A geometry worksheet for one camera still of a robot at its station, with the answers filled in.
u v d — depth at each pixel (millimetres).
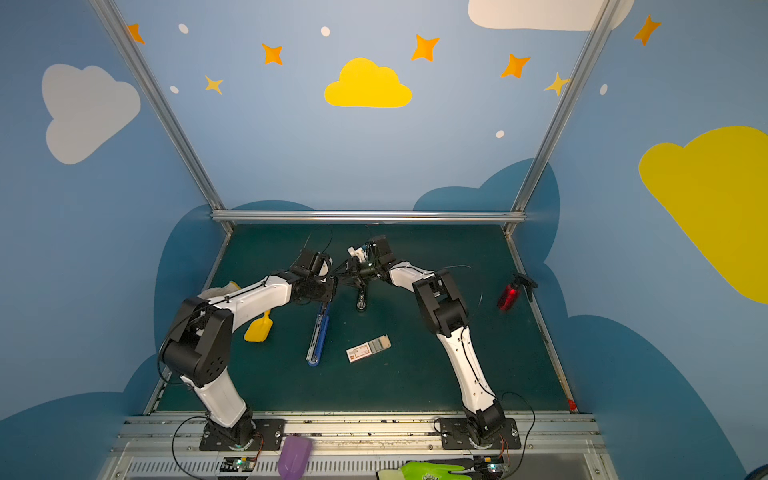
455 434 745
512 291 922
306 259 762
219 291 1013
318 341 869
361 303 974
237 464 707
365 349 885
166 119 869
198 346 476
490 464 713
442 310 643
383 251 889
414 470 691
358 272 931
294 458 707
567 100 843
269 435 744
